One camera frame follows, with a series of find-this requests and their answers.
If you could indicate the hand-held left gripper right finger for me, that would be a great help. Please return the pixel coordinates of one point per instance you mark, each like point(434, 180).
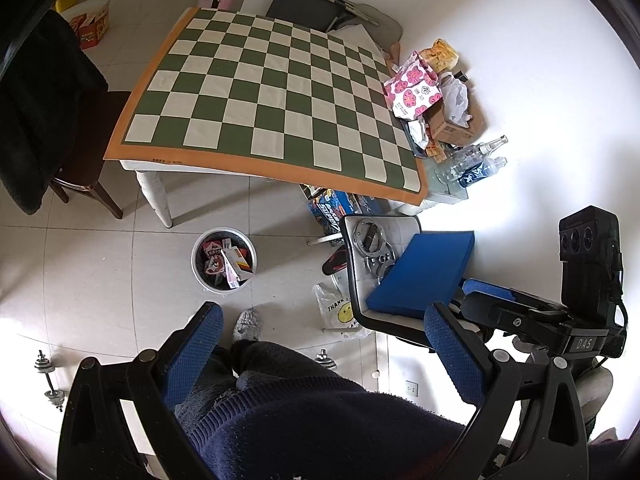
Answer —
point(452, 355)

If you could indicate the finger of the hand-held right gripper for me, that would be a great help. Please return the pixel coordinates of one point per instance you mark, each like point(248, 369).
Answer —
point(487, 288)

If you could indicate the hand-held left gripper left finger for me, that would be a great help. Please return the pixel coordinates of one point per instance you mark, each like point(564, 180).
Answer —
point(192, 355)

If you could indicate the white round trash bin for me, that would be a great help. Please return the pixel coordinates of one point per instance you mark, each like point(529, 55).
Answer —
point(196, 265)

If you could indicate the grey fuzzy slipper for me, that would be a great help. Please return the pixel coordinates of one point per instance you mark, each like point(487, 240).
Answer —
point(249, 322)

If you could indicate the blue flat board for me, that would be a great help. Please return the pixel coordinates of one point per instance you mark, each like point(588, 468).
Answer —
point(420, 275)

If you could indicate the person's right leg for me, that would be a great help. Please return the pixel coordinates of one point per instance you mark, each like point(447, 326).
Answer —
point(265, 360)

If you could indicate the pink white carton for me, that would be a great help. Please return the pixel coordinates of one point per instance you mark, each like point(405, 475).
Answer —
point(232, 272)

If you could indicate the red cartoon packet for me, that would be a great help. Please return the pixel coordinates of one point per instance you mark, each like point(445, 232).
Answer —
point(214, 257)

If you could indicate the orange white box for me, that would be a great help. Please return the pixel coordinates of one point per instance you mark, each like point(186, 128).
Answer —
point(242, 260)

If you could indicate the plastic bottle with blue label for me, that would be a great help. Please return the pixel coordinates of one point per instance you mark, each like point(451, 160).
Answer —
point(475, 172)

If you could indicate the smiley plastic bag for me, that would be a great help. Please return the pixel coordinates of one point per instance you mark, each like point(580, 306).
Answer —
point(335, 310)

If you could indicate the small chrome dumbbell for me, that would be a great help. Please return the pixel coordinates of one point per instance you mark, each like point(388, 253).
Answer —
point(48, 377)
point(325, 360)

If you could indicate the person's navy sweater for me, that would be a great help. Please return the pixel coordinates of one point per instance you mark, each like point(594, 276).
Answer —
point(310, 420)

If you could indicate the clear glass bottle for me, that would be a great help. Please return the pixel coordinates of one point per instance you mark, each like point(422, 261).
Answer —
point(480, 150)

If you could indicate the orange snack packet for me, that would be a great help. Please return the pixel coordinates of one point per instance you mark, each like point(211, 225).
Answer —
point(435, 150)

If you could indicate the black red slipper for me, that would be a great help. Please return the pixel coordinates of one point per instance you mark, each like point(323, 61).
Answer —
point(334, 262)

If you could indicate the brown cardboard box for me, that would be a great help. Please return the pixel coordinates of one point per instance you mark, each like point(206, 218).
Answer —
point(452, 130)

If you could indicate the white table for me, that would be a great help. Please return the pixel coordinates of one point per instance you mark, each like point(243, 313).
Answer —
point(155, 195)

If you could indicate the crumpled grey wrapper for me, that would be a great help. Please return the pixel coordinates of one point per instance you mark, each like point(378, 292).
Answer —
point(417, 132)

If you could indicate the blue colourful printed box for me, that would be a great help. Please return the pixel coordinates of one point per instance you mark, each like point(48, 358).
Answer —
point(330, 207)

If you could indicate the white crumpled plastic bag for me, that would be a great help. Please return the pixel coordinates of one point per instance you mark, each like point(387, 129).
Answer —
point(456, 99)

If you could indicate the pink flower packet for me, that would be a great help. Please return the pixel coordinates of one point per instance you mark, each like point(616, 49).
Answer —
point(415, 90)

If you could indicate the dark wooden chair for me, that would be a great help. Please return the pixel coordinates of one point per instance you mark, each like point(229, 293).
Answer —
point(85, 160)

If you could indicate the yellow snack packet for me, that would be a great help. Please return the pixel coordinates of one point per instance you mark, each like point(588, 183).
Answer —
point(440, 55)

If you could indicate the green checkered tablecloth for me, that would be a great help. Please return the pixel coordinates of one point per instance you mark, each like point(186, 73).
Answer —
point(260, 90)

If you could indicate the black jacket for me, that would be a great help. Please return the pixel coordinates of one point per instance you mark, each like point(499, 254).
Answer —
point(40, 110)

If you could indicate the grey folding chair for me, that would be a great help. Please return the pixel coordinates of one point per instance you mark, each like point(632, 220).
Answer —
point(310, 7)

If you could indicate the red cardboard box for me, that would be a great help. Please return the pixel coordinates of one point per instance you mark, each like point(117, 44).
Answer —
point(92, 27)

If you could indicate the yellow container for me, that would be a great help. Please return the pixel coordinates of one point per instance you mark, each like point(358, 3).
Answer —
point(67, 2)

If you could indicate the white wall socket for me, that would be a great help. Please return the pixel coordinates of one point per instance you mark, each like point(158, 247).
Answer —
point(412, 389)

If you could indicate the white chair with black frame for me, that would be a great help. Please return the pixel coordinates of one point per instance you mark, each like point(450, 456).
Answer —
point(357, 280)

